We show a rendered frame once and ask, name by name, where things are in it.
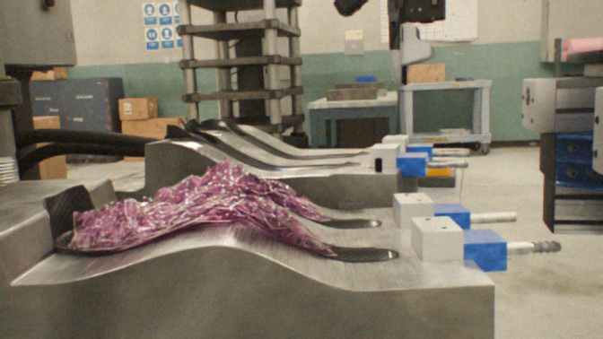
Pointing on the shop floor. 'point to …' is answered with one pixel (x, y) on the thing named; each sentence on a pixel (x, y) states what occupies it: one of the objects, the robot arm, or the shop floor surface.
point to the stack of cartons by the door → (144, 121)
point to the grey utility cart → (481, 138)
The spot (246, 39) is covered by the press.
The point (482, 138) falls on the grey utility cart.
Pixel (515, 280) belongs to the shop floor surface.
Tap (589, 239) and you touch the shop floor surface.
